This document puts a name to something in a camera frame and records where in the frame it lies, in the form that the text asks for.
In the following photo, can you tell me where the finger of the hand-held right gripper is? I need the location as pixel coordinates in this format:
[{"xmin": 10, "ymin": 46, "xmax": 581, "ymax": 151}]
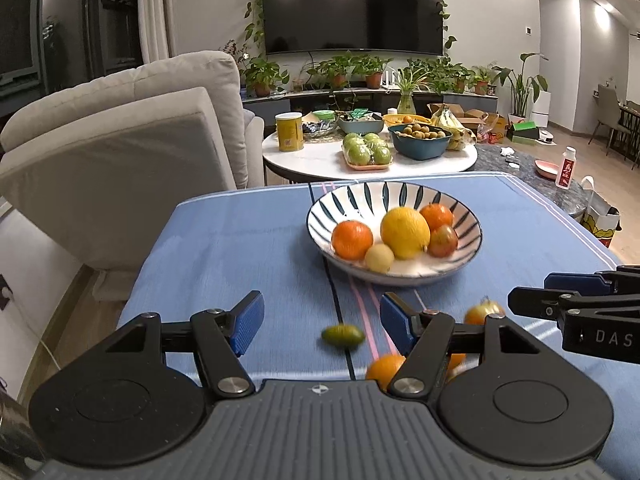
[
  {"xmin": 544, "ymin": 266, "xmax": 640, "ymax": 297},
  {"xmin": 507, "ymin": 286, "xmax": 640, "ymax": 321}
]

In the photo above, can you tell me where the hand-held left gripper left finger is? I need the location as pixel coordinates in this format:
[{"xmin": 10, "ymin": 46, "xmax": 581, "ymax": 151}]
[{"xmin": 107, "ymin": 291, "xmax": 265, "ymax": 397}]

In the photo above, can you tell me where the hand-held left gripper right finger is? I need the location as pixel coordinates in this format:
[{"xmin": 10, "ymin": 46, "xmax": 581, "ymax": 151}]
[{"xmin": 380, "ymin": 292, "xmax": 546, "ymax": 401}]

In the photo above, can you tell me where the orange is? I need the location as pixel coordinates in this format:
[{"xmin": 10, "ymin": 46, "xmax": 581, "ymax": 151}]
[
  {"xmin": 419, "ymin": 202, "xmax": 455, "ymax": 233},
  {"xmin": 366, "ymin": 354, "xmax": 407, "ymax": 386}
]

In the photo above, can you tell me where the striped white ceramic bowl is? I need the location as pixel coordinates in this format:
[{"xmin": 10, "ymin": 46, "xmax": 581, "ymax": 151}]
[{"xmin": 306, "ymin": 181, "xmax": 484, "ymax": 287}]

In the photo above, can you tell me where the small green kumquat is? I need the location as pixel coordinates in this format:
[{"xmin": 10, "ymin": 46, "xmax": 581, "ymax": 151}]
[{"xmin": 321, "ymin": 324, "xmax": 364, "ymax": 347}]

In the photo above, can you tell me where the orange red apple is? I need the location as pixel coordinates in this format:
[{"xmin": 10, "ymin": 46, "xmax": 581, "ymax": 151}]
[{"xmin": 464, "ymin": 299, "xmax": 506, "ymax": 326}]

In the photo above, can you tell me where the brown longan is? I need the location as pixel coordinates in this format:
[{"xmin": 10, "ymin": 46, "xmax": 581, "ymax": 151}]
[{"xmin": 364, "ymin": 243, "xmax": 396, "ymax": 274}]

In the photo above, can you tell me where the large yellow lemon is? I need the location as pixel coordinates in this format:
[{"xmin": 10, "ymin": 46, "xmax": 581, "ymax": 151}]
[{"xmin": 380, "ymin": 207, "xmax": 432, "ymax": 261}]

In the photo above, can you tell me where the dimpled tangerine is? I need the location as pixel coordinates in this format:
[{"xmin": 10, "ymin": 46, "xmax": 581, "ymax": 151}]
[{"xmin": 331, "ymin": 220, "xmax": 375, "ymax": 261}]

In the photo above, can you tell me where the red yellow apple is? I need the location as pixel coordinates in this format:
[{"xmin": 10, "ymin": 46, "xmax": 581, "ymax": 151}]
[{"xmin": 426, "ymin": 225, "xmax": 459, "ymax": 258}]

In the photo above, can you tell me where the blue striped tablecloth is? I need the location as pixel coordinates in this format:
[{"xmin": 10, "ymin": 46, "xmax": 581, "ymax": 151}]
[{"xmin": 116, "ymin": 172, "xmax": 640, "ymax": 480}]

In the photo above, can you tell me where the white yellow paper bag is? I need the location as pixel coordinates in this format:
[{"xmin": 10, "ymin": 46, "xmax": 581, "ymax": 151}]
[{"xmin": 579, "ymin": 176, "xmax": 622, "ymax": 250}]

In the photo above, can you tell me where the dark marble table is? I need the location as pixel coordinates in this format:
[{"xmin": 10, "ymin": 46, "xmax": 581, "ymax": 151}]
[{"xmin": 470, "ymin": 142, "xmax": 591, "ymax": 221}]

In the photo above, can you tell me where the white bottle red label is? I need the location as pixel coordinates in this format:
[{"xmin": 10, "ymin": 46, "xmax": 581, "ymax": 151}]
[{"xmin": 555, "ymin": 146, "xmax": 577, "ymax": 191}]

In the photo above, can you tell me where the green box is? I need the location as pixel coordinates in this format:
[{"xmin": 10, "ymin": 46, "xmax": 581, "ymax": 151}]
[{"xmin": 506, "ymin": 122, "xmax": 541, "ymax": 143}]

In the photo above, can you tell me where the dark dining table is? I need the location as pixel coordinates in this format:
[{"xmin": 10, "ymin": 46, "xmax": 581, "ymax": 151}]
[{"xmin": 617, "ymin": 100, "xmax": 640, "ymax": 171}]

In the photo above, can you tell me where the clear plastic snack bag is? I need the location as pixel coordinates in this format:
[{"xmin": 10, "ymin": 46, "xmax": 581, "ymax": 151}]
[{"xmin": 475, "ymin": 122, "xmax": 506, "ymax": 143}]

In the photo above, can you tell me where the pack of green apples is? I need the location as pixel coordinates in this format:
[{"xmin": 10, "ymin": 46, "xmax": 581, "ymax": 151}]
[{"xmin": 341, "ymin": 131, "xmax": 395, "ymax": 171}]

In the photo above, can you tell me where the white round coffee table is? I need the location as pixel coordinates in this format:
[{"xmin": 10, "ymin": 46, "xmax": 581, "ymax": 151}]
[{"xmin": 262, "ymin": 127, "xmax": 479, "ymax": 181}]

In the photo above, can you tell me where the dark blue bowl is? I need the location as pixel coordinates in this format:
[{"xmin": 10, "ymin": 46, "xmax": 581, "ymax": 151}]
[{"xmin": 387, "ymin": 124, "xmax": 452, "ymax": 162}]

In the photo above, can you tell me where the grey dining chair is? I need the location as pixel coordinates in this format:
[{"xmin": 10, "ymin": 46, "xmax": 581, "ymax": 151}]
[{"xmin": 587, "ymin": 85, "xmax": 623, "ymax": 148}]

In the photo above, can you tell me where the white box-shaped unit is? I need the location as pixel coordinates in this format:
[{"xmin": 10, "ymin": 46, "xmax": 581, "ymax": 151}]
[{"xmin": 529, "ymin": 91, "xmax": 552, "ymax": 130}]

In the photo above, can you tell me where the yellow canister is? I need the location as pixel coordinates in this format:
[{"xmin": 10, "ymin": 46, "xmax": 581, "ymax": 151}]
[{"xmin": 275, "ymin": 112, "xmax": 305, "ymax": 152}]

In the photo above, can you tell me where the pile of longans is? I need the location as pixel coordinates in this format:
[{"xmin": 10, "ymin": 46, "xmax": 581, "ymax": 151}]
[{"xmin": 395, "ymin": 124, "xmax": 448, "ymax": 140}]

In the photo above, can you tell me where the cardboard box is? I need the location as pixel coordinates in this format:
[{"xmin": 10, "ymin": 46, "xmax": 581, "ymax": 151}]
[{"xmin": 427, "ymin": 102, "xmax": 507, "ymax": 133}]

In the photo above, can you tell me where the banana bunch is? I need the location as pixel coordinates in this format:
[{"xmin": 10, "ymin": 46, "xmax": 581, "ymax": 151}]
[{"xmin": 431, "ymin": 109, "xmax": 476, "ymax": 151}]

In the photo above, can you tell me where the grey bowl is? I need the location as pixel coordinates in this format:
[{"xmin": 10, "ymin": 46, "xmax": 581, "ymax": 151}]
[{"xmin": 336, "ymin": 112, "xmax": 385, "ymax": 135}]

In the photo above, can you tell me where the yellow basket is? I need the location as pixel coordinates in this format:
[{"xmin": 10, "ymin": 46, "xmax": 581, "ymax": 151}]
[{"xmin": 382, "ymin": 113, "xmax": 432, "ymax": 127}]

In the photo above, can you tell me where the large leafy floor plant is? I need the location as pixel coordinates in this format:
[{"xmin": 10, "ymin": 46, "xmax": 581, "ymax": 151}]
[{"xmin": 492, "ymin": 52, "xmax": 550, "ymax": 123}]

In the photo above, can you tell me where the pile of snack packets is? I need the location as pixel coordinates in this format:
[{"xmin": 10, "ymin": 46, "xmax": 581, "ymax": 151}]
[{"xmin": 301, "ymin": 109, "xmax": 337, "ymax": 137}]

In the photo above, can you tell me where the beige armchair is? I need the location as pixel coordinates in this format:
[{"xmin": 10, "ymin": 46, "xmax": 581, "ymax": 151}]
[{"xmin": 0, "ymin": 50, "xmax": 266, "ymax": 271}]

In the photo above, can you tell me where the glass vase with plant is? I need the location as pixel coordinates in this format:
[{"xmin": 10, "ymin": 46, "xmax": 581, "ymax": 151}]
[{"xmin": 390, "ymin": 67, "xmax": 431, "ymax": 115}]

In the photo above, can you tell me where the green potted plant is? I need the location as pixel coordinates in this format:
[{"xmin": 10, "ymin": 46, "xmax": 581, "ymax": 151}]
[
  {"xmin": 472, "ymin": 65, "xmax": 498, "ymax": 97},
  {"xmin": 425, "ymin": 60, "xmax": 453, "ymax": 93},
  {"xmin": 305, "ymin": 52, "xmax": 353, "ymax": 91},
  {"xmin": 447, "ymin": 65, "xmax": 473, "ymax": 95},
  {"xmin": 241, "ymin": 56, "xmax": 291, "ymax": 98},
  {"xmin": 350, "ymin": 52, "xmax": 395, "ymax": 90}
]

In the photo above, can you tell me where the grey television console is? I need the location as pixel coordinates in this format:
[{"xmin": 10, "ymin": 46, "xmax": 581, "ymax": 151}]
[{"xmin": 242, "ymin": 91, "xmax": 498, "ymax": 113}]

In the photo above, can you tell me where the beige curtain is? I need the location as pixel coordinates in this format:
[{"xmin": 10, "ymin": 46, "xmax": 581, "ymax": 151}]
[{"xmin": 136, "ymin": 0, "xmax": 172, "ymax": 66}]

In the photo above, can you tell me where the dark window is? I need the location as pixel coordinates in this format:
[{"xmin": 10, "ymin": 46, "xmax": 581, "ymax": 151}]
[{"xmin": 0, "ymin": 0, "xmax": 141, "ymax": 106}]

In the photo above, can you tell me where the wall television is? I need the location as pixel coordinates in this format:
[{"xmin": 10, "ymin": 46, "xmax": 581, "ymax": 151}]
[{"xmin": 263, "ymin": 0, "xmax": 444, "ymax": 56}]

